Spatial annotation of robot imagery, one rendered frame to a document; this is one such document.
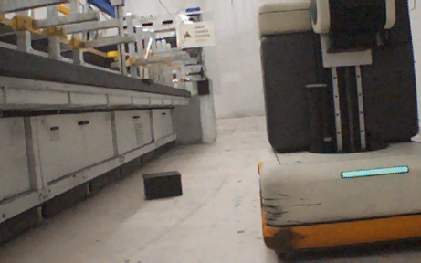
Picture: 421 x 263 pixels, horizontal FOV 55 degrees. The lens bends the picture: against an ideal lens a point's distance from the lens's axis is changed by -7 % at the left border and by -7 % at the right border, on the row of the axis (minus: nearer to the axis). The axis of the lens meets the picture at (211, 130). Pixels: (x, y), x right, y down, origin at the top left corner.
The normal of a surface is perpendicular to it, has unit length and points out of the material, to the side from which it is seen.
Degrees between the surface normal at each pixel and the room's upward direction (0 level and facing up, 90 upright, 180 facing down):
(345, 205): 90
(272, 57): 90
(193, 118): 90
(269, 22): 90
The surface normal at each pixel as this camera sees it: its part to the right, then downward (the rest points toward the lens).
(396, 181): -0.10, 0.06
